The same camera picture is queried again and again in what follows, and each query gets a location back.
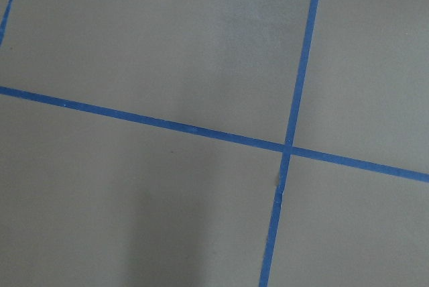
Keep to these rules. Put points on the blue tape line lengthwise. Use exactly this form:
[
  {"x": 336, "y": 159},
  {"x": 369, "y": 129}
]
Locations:
[{"x": 288, "y": 146}]

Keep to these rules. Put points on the blue tape line crosswise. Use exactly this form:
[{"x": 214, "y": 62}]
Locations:
[{"x": 214, "y": 134}]

